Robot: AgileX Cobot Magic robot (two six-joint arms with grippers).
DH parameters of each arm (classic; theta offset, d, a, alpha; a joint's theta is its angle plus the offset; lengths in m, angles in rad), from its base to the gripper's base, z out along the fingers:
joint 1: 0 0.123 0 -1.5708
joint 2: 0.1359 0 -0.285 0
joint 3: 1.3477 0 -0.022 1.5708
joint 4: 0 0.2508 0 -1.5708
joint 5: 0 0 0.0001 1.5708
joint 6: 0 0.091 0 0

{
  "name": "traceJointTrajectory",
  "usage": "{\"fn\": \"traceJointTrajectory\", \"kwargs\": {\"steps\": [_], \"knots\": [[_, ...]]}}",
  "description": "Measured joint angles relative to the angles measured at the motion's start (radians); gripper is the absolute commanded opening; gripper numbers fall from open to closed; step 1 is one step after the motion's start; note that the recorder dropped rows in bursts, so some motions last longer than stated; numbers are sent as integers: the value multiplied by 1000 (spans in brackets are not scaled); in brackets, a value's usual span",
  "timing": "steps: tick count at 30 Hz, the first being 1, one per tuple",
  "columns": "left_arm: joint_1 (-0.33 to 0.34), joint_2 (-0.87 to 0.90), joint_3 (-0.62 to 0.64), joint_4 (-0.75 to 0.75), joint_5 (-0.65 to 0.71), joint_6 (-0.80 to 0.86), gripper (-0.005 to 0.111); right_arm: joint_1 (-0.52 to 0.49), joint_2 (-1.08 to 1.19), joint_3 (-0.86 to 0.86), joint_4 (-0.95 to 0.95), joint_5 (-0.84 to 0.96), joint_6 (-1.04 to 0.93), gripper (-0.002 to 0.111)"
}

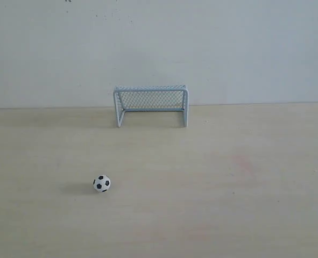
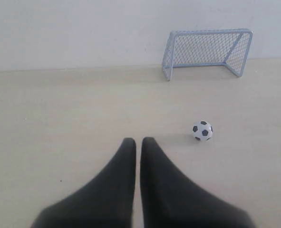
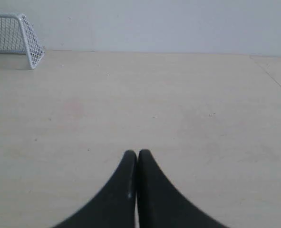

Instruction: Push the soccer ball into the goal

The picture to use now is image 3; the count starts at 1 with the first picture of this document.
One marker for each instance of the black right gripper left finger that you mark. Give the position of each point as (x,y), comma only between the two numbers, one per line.
(114,205)

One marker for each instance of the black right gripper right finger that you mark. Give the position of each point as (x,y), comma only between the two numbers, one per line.
(160,204)

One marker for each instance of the white mini soccer goal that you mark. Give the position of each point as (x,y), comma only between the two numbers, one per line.
(17,36)

